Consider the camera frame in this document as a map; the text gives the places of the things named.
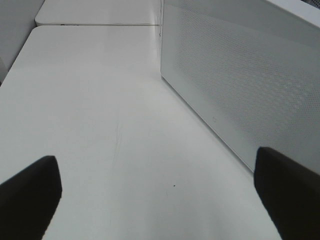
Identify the white microwave door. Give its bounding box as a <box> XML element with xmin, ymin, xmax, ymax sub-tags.
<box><xmin>161</xmin><ymin>0</ymin><xmax>320</xmax><ymax>172</ymax></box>

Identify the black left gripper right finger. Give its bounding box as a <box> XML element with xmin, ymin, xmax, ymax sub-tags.
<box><xmin>253</xmin><ymin>147</ymin><xmax>320</xmax><ymax>240</ymax></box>

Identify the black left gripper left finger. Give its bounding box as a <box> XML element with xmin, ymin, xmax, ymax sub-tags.
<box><xmin>0</xmin><ymin>155</ymin><xmax>62</xmax><ymax>240</ymax></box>

